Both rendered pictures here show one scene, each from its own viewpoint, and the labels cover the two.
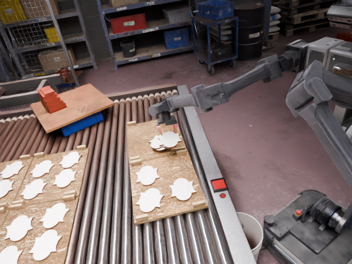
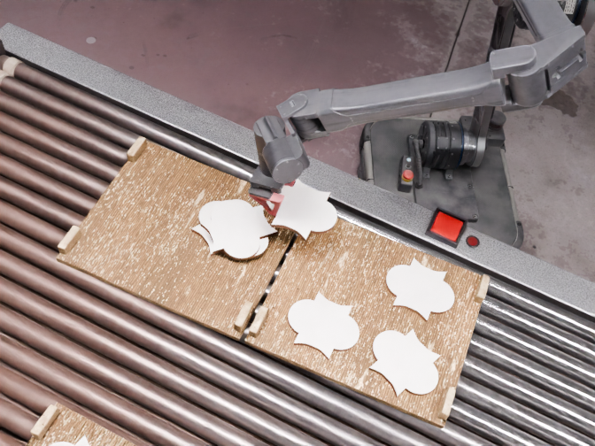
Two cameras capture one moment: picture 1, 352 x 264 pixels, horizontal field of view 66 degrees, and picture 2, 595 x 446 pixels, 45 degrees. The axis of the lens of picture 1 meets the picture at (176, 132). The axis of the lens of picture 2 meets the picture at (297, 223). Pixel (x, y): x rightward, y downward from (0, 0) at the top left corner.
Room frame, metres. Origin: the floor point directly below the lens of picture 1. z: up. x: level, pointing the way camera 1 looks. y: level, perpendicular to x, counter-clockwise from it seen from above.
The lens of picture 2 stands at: (0.93, 0.80, 2.22)
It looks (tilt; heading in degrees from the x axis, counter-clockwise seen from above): 56 degrees down; 290
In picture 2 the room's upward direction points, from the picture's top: 10 degrees clockwise
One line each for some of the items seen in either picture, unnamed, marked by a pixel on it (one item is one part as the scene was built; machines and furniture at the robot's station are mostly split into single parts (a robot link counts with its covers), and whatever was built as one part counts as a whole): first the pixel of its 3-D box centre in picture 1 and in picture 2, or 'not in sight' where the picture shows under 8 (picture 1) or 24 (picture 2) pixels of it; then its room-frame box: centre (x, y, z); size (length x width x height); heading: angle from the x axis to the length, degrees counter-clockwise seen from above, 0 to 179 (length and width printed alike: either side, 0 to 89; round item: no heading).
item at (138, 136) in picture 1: (154, 138); (187, 232); (1.41, 0.14, 0.93); 0.41 x 0.35 x 0.02; 6
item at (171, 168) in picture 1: (164, 184); (371, 309); (1.00, 0.10, 0.93); 0.41 x 0.35 x 0.02; 7
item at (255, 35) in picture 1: (246, 31); not in sight; (4.94, -1.55, 0.44); 0.59 x 0.59 x 0.88
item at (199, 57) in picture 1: (213, 40); not in sight; (4.66, -0.87, 0.46); 0.79 x 0.62 x 0.91; 10
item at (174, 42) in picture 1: (175, 36); not in sight; (5.68, -0.28, 0.32); 0.50 x 0.41 x 0.37; 96
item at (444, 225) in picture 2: (219, 185); (446, 227); (0.94, -0.18, 0.92); 0.06 x 0.06 x 0.01; 3
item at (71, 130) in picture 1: (76, 114); not in sight; (1.79, 0.73, 0.97); 0.31 x 0.31 x 0.10; 32
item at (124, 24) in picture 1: (128, 21); not in sight; (5.51, 0.62, 0.78); 0.66 x 0.45 x 0.28; 100
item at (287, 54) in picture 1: (287, 61); not in sight; (1.15, -0.55, 1.45); 0.09 x 0.08 x 0.12; 30
